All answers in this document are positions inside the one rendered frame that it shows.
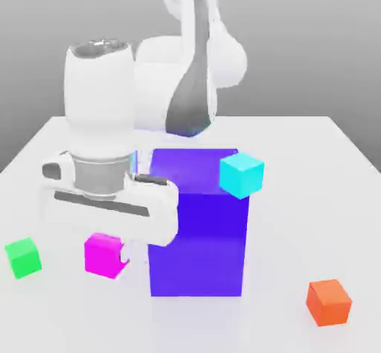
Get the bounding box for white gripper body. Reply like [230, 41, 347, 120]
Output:
[43, 173, 180, 247]

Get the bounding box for small magenta cube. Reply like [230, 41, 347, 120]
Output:
[83, 232, 131, 280]

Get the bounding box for small cyan cube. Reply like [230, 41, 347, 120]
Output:
[219, 151, 266, 200]

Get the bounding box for small green cube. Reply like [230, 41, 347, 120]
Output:
[4, 236, 43, 280]

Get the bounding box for small orange cube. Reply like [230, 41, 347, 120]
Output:
[305, 279, 353, 328]

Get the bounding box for large purple box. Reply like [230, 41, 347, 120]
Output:
[147, 147, 251, 298]

